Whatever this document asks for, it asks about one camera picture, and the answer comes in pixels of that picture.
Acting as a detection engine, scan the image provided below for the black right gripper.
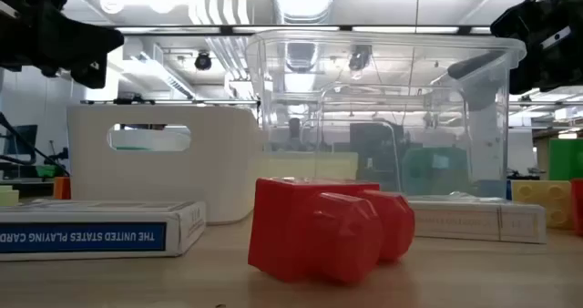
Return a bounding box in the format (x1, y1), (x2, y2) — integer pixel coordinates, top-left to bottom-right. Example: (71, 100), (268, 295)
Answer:
(447, 0), (583, 95)

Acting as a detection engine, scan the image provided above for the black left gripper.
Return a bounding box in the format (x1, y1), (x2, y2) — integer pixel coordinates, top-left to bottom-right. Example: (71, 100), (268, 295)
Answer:
(0, 0), (125, 89)

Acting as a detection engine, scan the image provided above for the white plastic bin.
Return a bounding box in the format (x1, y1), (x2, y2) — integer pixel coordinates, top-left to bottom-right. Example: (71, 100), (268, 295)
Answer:
(66, 105), (261, 225)

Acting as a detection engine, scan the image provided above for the green toy brick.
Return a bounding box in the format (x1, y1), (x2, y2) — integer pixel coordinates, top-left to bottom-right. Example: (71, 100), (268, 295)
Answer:
(548, 138), (583, 181)

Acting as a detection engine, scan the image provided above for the orange toy block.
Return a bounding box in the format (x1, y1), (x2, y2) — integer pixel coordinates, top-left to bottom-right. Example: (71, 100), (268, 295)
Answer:
(53, 176), (72, 200)

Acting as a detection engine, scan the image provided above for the small yellow-green toy cube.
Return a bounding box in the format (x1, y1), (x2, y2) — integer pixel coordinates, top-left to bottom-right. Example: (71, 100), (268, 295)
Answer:
(0, 185), (20, 208)

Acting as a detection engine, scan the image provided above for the yellow toy brick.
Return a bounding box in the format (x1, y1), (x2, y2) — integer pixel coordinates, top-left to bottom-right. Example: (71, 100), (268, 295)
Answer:
(510, 179), (574, 231)

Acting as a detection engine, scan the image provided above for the red toy brick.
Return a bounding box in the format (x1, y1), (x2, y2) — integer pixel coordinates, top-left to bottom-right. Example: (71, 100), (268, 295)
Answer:
(570, 178), (583, 236)
(248, 177), (416, 285)

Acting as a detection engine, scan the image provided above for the clear plastic container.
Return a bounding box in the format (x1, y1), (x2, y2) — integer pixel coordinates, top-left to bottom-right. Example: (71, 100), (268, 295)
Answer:
(245, 29), (527, 200)

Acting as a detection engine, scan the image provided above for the black ceiling spotlight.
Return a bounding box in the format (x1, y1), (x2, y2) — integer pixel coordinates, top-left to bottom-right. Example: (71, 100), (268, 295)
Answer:
(348, 45), (373, 71)
(194, 51), (213, 71)

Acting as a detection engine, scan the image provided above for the dark background monitor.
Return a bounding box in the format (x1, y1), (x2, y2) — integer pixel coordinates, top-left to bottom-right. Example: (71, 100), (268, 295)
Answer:
(2, 124), (38, 159)

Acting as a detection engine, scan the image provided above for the blue toy block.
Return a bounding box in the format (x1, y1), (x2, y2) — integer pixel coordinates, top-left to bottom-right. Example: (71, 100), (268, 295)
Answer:
(477, 179), (512, 200)

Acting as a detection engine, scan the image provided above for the black overhead beam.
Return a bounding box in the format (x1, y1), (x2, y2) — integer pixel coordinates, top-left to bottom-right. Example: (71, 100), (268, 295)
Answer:
(116, 24), (493, 36)

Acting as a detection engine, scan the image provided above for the black horizontal rail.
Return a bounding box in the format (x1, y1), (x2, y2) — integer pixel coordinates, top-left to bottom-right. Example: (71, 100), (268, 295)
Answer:
(80, 93), (261, 107)

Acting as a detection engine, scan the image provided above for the silver ceiling duct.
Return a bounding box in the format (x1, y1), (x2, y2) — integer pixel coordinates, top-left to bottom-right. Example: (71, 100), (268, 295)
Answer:
(272, 0), (336, 25)

